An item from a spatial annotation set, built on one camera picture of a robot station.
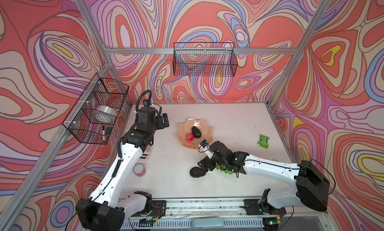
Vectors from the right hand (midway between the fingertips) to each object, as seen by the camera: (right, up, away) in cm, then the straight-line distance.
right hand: (205, 162), depth 82 cm
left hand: (-24, +26, -6) cm, 36 cm away
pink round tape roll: (-37, -5, 0) cm, 37 cm away
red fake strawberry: (-9, +12, +14) cm, 20 cm away
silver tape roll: (-50, +29, -8) cm, 58 cm away
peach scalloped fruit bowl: (-12, +18, +21) cm, 30 cm away
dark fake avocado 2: (-5, -5, -1) cm, 7 cm away
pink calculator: (-36, +2, +9) cm, 37 cm away
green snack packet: (+39, +9, +14) cm, 43 cm away
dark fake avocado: (-5, +15, +15) cm, 22 cm away
